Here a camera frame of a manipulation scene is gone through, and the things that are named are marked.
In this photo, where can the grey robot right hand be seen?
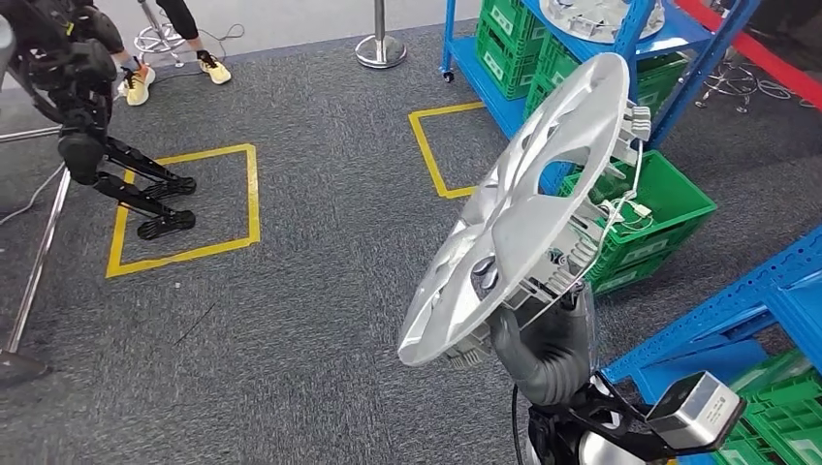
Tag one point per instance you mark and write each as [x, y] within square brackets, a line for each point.
[559, 340]

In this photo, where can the silver plastic wheel cover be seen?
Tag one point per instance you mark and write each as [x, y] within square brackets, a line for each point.
[597, 19]
[533, 224]

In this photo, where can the blue metal shelf rack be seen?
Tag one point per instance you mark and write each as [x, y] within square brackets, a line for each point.
[697, 74]
[726, 295]

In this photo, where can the green open plastic crate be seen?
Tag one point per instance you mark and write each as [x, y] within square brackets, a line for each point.
[674, 192]

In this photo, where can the black round stool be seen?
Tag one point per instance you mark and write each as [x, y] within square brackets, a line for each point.
[729, 77]

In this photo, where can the red barrier belt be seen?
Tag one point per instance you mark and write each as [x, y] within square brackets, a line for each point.
[758, 54]

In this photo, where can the person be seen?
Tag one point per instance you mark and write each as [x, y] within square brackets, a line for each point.
[215, 69]

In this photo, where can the chrome base stool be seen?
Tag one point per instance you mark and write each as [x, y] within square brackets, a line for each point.
[157, 38]

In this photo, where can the standing humanoid robot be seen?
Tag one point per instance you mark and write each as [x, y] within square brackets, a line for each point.
[80, 154]

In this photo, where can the grey metal support stand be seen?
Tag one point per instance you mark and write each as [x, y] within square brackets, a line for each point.
[40, 257]

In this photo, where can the chrome stanchion post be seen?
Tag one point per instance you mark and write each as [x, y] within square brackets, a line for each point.
[380, 51]

